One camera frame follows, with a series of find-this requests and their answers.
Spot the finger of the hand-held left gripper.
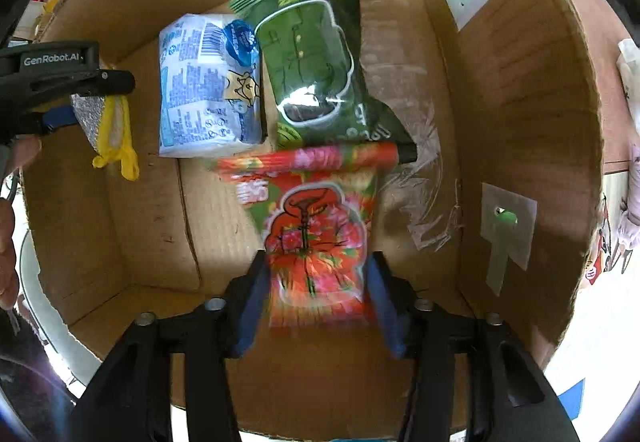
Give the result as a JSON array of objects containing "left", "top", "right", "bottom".
[
  {"left": 0, "top": 96, "right": 77, "bottom": 146},
  {"left": 0, "top": 39, "right": 137, "bottom": 99}
]

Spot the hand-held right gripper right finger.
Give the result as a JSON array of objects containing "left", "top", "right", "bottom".
[{"left": 366, "top": 251, "right": 582, "bottom": 442}]

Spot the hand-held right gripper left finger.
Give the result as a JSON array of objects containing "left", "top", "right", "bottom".
[{"left": 67, "top": 251, "right": 272, "bottom": 442}]

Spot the silver and yellow scouring sponge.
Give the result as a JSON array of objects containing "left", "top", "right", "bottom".
[{"left": 70, "top": 67, "right": 141, "bottom": 182}]

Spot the red floral snack packet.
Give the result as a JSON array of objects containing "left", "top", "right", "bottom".
[{"left": 207, "top": 142, "right": 402, "bottom": 330}]

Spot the cardboard box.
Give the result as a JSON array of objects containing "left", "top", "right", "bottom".
[{"left": 20, "top": 0, "right": 606, "bottom": 441}]

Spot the person's left hand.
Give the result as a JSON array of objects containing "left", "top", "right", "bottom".
[{"left": 0, "top": 135, "right": 43, "bottom": 310}]

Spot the blue and white tissue pack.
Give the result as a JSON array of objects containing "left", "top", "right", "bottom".
[{"left": 158, "top": 13, "right": 269, "bottom": 159}]

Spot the clear plastic film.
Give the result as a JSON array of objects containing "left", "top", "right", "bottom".
[{"left": 357, "top": 0, "right": 467, "bottom": 251}]

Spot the printed cloth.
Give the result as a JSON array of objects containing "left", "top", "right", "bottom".
[{"left": 582, "top": 192, "right": 623, "bottom": 285}]

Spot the green snack packet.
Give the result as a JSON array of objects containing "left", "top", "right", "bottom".
[{"left": 229, "top": 0, "right": 419, "bottom": 164}]

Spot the white plastic bag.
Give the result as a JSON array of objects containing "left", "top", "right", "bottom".
[{"left": 616, "top": 39, "right": 640, "bottom": 125}]

